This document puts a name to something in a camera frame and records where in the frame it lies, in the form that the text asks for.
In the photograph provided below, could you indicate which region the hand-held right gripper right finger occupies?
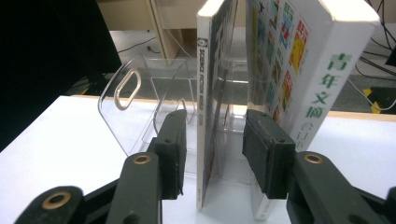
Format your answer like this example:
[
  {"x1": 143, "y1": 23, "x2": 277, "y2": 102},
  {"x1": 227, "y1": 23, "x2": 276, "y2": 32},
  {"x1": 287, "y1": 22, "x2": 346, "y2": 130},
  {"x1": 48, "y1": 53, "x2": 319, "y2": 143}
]
[{"x1": 242, "y1": 109, "x2": 297, "y2": 200}]

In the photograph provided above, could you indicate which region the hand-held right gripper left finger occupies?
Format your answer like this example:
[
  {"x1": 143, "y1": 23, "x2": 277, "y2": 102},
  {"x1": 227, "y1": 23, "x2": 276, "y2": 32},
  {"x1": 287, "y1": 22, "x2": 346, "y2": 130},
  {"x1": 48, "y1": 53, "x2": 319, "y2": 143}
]
[{"x1": 153, "y1": 109, "x2": 188, "y2": 201}]

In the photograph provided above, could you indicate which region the purple cover magazine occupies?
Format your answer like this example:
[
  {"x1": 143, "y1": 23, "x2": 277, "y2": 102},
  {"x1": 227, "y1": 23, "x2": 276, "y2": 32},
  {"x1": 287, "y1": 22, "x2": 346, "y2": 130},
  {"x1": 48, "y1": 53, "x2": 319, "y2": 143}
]
[{"x1": 195, "y1": 0, "x2": 239, "y2": 213}]

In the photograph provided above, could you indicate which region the clear acrylic book rack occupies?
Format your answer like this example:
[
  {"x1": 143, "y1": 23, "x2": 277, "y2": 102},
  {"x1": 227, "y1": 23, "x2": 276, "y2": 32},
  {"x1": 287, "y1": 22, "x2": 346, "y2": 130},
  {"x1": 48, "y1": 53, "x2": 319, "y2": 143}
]
[{"x1": 97, "y1": 52, "x2": 265, "y2": 185}]

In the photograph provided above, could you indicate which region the thick white book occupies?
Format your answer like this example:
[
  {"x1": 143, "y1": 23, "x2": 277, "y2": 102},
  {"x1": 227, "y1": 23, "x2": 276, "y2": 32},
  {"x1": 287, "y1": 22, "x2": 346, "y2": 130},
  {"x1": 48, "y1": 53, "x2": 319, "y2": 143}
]
[{"x1": 245, "y1": 0, "x2": 381, "y2": 220}]

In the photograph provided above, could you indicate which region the black stand base striped tape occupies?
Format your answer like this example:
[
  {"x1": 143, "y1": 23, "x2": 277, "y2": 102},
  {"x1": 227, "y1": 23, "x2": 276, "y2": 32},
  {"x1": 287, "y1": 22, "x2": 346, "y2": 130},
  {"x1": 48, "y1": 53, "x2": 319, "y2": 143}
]
[
  {"x1": 362, "y1": 86, "x2": 396, "y2": 115},
  {"x1": 64, "y1": 73, "x2": 108, "y2": 97}
]

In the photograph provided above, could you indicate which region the light wooden desk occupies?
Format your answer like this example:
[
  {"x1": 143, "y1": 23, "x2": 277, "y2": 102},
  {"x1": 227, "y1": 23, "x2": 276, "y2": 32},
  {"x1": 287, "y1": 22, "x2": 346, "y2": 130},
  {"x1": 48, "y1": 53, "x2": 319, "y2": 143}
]
[{"x1": 96, "y1": 0, "x2": 248, "y2": 66}]

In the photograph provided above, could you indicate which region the black curtain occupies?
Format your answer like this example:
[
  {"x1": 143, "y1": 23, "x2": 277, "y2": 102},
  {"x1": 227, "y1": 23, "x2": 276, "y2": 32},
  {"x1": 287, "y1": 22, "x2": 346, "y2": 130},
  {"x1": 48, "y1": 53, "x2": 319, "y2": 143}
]
[{"x1": 0, "y1": 0, "x2": 123, "y2": 153}]

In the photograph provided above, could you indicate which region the black cable with plug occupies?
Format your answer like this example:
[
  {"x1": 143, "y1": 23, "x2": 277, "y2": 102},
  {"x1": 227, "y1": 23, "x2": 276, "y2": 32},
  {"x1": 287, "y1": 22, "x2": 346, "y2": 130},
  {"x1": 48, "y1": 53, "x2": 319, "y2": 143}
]
[{"x1": 117, "y1": 36, "x2": 162, "y2": 54}]

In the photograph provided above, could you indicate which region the thin white cable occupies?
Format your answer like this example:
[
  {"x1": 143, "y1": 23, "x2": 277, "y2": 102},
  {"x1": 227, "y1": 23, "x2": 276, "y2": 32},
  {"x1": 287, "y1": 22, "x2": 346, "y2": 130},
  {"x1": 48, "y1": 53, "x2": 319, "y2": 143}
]
[{"x1": 346, "y1": 77, "x2": 396, "y2": 112}]

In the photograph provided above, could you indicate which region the white floor cable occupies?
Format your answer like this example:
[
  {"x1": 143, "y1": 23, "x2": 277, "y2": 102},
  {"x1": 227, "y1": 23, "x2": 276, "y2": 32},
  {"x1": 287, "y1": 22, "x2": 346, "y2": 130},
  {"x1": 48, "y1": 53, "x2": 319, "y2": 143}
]
[{"x1": 166, "y1": 28, "x2": 196, "y2": 59}]

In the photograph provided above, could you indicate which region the bundle of black cables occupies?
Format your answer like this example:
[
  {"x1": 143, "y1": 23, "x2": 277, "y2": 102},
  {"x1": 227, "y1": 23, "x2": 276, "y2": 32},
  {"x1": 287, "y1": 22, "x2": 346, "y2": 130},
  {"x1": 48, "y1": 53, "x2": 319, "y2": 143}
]
[{"x1": 358, "y1": 0, "x2": 396, "y2": 77}]

